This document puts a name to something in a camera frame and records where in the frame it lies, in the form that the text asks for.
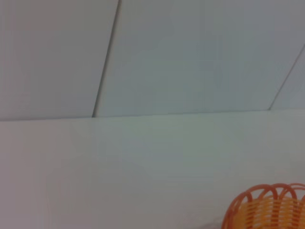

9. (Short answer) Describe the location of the orange woven plastic basket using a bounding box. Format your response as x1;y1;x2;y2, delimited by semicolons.
221;183;305;229

